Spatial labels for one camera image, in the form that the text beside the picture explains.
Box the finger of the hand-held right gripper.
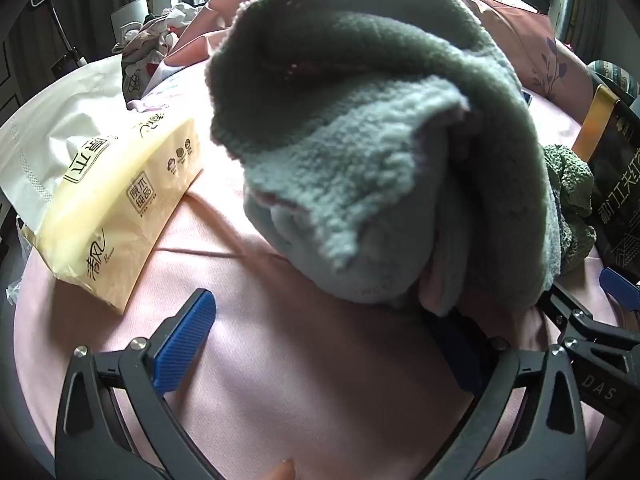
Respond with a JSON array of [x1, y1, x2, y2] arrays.
[[537, 282, 640, 361], [599, 267, 640, 311]]

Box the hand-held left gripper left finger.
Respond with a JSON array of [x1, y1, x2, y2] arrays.
[[54, 287, 221, 480]]

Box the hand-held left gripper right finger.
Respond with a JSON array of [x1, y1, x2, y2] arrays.
[[422, 305, 588, 480]]

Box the green knitted cloth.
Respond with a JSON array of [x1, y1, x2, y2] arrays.
[[542, 144, 598, 276]]

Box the green fleece towel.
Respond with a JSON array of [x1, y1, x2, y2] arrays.
[[207, 0, 563, 318]]

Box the person's left hand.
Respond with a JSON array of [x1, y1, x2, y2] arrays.
[[262, 461, 297, 480]]

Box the black and gold tin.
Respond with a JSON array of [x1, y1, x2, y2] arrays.
[[570, 82, 640, 286]]

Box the pink bed sheet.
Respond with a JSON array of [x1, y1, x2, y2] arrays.
[[12, 55, 640, 480]]

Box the yellow tissue pack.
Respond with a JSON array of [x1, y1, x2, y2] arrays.
[[30, 110, 203, 316]]

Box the clear plastic bag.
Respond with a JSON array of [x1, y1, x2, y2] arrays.
[[5, 215, 33, 308]]

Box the striped cushion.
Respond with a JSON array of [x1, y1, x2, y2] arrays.
[[585, 59, 640, 98]]

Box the white packaging bag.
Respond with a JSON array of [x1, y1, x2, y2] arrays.
[[0, 52, 146, 231]]

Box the pink leaf-print pillow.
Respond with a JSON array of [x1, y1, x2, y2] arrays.
[[167, 0, 596, 111]]

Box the pile of printed clothes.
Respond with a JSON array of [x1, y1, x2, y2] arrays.
[[112, 2, 206, 111]]

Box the grey curtain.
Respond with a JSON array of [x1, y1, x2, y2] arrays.
[[552, 0, 601, 61]]

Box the white cylinder appliance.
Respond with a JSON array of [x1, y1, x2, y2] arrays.
[[110, 0, 151, 43]]

